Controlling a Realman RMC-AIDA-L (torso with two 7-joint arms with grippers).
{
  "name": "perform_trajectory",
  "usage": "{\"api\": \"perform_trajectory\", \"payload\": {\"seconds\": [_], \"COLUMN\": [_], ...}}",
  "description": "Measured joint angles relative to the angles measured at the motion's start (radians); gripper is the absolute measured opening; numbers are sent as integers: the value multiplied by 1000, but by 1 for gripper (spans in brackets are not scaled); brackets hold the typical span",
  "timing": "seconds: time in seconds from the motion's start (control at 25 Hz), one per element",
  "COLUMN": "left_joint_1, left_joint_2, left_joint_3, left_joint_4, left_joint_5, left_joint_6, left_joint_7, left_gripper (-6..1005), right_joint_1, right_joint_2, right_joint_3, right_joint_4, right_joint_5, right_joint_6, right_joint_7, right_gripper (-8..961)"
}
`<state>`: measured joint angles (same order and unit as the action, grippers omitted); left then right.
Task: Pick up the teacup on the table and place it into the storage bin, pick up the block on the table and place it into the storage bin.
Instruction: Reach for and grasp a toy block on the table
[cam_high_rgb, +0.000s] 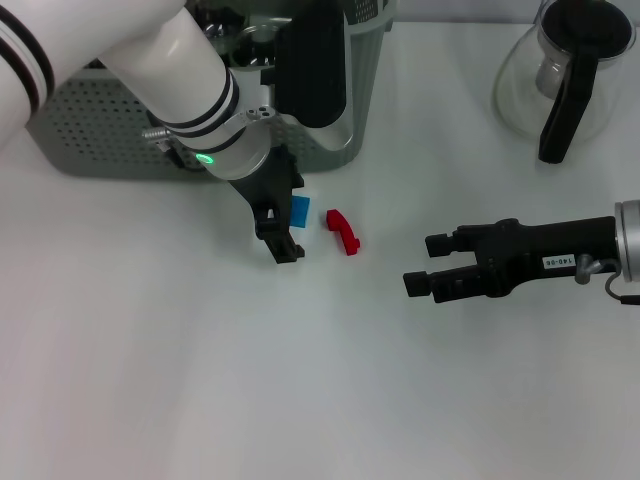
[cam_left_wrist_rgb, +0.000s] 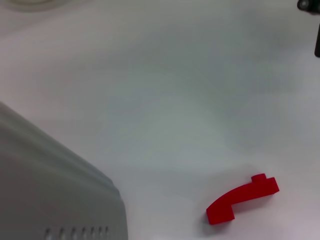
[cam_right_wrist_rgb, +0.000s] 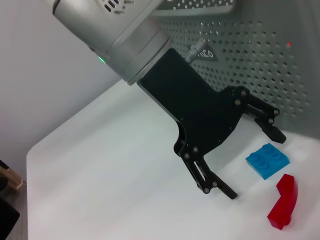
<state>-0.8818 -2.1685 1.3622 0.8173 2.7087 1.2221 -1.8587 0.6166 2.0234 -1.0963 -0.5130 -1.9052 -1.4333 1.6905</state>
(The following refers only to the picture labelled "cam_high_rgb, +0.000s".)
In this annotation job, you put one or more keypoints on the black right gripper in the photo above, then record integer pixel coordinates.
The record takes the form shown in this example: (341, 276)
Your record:
(540, 250)

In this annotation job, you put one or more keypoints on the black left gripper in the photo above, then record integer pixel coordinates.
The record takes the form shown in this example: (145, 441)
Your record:
(270, 190)

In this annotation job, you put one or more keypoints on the blue square plate brick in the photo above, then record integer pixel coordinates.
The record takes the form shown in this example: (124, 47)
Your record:
(301, 212)

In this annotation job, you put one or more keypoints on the dark red brick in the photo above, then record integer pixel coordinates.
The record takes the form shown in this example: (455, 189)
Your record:
(342, 232)

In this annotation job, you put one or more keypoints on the grey-green perforated storage bin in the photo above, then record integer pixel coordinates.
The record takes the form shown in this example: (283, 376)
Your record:
(100, 125)

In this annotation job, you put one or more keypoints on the left gripper silver plug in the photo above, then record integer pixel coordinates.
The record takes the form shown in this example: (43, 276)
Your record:
(155, 134)

